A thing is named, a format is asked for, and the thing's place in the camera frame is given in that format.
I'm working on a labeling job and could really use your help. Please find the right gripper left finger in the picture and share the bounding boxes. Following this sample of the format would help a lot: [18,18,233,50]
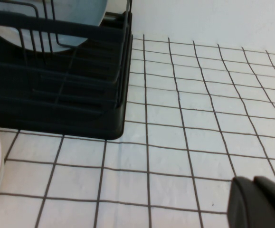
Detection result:
[227,177,275,228]

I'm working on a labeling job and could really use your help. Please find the grey plate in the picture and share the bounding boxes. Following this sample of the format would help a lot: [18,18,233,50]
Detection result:
[0,0,108,53]

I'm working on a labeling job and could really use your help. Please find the white grid tablecloth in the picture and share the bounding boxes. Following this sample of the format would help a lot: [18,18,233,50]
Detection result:
[0,34,275,228]

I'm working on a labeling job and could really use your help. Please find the black plastic drain tray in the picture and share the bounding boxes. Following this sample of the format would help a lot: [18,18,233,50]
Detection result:
[0,10,133,141]

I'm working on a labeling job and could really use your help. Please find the black wire dish rack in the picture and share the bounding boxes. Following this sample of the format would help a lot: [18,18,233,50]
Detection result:
[0,0,133,107]

